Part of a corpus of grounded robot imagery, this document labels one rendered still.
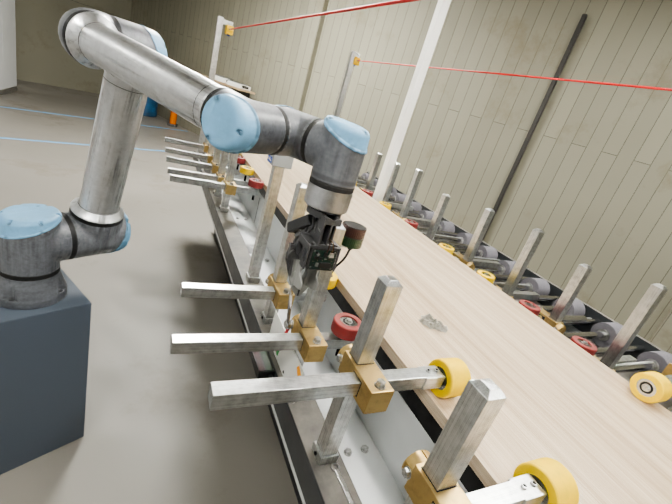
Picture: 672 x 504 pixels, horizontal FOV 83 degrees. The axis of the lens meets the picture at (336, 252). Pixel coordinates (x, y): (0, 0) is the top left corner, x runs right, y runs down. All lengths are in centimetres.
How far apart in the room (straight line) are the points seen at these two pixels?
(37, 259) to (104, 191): 26
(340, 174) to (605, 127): 415
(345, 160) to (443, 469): 50
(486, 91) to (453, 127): 51
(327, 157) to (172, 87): 30
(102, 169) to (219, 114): 69
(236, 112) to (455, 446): 57
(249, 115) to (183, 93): 15
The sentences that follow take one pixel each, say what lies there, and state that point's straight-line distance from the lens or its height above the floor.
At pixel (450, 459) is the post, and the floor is 103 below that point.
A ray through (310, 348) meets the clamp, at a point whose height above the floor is 86.
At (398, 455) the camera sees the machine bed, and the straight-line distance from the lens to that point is 106.
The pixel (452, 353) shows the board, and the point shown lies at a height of 90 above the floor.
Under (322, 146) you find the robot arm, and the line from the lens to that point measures 71.
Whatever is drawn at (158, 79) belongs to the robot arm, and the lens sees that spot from 83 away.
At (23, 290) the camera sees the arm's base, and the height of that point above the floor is 66.
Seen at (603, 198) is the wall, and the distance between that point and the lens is 468.
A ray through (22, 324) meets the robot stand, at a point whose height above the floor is 58.
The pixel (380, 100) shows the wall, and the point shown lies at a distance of 553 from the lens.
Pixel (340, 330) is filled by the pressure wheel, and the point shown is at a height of 89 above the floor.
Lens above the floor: 140
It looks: 21 degrees down
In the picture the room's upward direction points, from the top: 17 degrees clockwise
